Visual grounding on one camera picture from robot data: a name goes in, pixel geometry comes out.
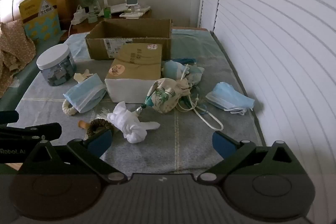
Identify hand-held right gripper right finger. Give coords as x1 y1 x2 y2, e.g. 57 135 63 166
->
197 131 306 185

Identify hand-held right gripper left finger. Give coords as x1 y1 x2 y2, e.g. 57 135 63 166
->
24 130 128 185

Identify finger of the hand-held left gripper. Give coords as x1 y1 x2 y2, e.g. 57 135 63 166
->
0 122 62 141
0 110 20 125

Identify brown braided fringed coaster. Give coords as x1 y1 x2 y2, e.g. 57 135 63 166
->
87 109 114 138

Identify white rope ring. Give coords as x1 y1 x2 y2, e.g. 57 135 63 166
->
62 98 79 117

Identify white cord loop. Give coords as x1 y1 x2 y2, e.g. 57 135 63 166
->
178 101 223 131

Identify white cloth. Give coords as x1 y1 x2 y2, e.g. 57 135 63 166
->
106 101 161 144

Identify blue face mask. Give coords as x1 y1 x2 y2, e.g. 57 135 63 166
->
205 82 256 115
63 74 108 113

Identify cream plastic clip object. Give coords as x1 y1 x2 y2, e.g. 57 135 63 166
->
73 69 93 83

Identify printed drawstring pouch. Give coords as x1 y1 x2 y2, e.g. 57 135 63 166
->
143 77 193 115

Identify light blue cloth pouch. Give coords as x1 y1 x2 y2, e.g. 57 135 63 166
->
161 57 205 83

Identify cardboard box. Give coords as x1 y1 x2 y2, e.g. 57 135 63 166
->
84 19 173 60

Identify plastic jar with white lid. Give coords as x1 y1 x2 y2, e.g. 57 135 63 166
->
36 44 77 87

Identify brown floral cloth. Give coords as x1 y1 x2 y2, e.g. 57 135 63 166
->
0 19 36 97

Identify kraft paper tissue pack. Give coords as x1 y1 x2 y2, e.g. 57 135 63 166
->
104 43 164 104

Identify yellow printed bag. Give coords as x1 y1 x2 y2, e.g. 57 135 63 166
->
19 0 61 42

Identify wooden nightstand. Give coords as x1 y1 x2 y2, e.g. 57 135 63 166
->
59 10 153 37

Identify white power strip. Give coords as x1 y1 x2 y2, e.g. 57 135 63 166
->
71 5 88 25

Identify white louvered doors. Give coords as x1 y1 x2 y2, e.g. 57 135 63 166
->
197 0 336 174

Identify green bottle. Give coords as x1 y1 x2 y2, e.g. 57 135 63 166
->
103 0 112 18

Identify white router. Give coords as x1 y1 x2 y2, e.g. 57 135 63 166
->
98 0 151 14

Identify wooden bed frame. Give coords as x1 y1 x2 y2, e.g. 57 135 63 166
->
172 26 210 31

